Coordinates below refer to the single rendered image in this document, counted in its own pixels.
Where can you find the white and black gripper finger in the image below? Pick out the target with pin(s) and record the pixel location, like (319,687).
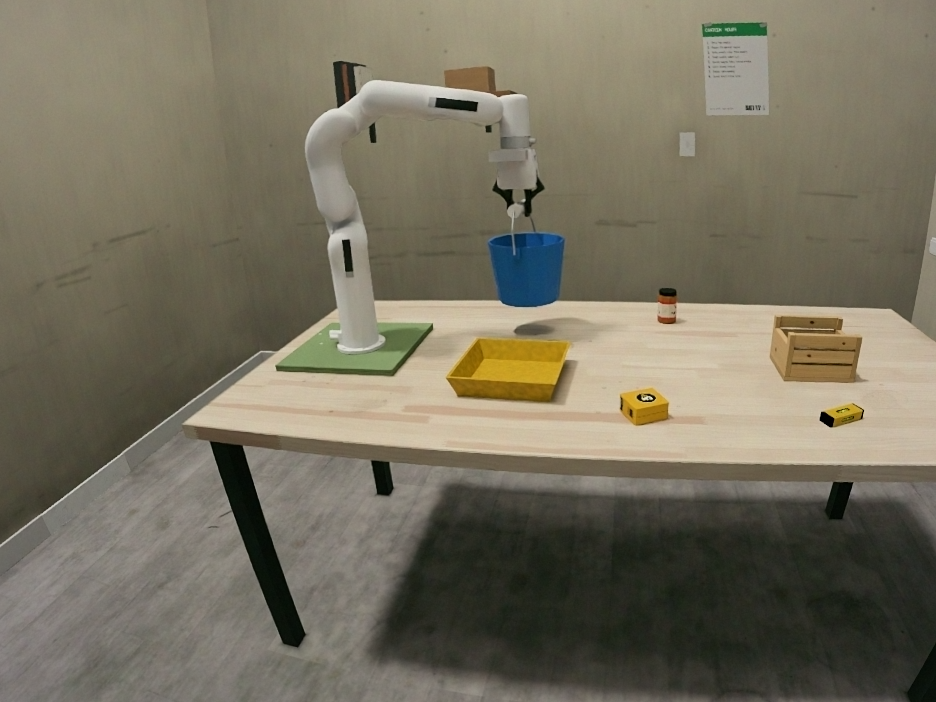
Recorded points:
(505,194)
(529,195)

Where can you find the small brown glass jar with black lid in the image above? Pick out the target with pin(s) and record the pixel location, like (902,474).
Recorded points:
(667,305)

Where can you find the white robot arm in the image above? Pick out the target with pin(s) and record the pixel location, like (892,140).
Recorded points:
(347,246)

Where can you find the small wooden crate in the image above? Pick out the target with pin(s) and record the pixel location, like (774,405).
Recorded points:
(832,363)

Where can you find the yellow square tray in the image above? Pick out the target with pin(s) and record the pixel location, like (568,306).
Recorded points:
(509,369)

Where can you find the yellow pocket level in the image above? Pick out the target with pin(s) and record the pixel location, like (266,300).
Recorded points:
(841,415)

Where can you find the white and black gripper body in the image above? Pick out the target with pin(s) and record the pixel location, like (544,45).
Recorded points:
(517,174)

